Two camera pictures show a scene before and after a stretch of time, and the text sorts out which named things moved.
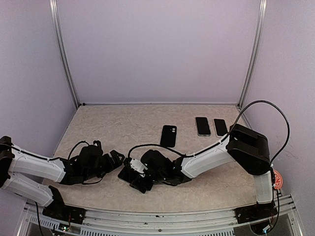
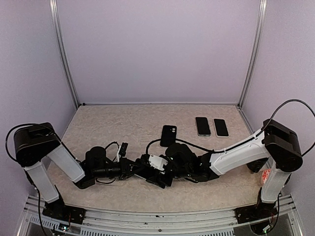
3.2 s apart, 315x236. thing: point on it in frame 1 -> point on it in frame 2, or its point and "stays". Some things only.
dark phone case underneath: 168,138 stays
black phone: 220,127 stays
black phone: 203,126 stays
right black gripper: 140,185 -> 161,181
